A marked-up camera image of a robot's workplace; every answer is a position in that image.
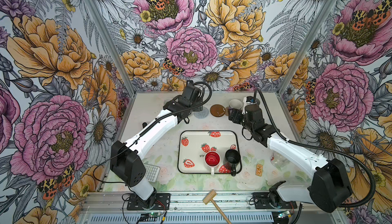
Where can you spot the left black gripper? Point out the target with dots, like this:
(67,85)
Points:
(198,108)

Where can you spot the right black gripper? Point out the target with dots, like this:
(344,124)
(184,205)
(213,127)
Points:
(238,112)

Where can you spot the blue grey woven coaster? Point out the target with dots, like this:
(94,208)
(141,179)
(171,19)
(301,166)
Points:
(202,114)

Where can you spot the purple white mug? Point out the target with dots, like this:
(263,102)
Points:
(236,104)

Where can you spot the glossy brown round coaster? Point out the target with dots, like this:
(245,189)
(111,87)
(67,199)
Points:
(217,110)

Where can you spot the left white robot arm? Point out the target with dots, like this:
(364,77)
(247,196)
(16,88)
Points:
(126,159)

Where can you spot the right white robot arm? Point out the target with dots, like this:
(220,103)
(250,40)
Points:
(329,186)

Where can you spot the black mug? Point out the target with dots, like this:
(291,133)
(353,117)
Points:
(231,160)

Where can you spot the strawberry print serving tray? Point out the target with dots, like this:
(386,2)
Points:
(195,144)

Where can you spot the small orange biscuit block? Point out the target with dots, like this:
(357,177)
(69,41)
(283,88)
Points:
(259,170)

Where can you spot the red interior white mug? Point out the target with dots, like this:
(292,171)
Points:
(212,160)

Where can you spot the white calculator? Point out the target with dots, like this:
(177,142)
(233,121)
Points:
(152,172)

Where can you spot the wooden mallet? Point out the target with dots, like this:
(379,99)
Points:
(209,198)

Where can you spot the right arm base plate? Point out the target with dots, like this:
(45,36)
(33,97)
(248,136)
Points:
(268,200)

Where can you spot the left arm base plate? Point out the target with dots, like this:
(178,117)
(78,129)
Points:
(157,201)

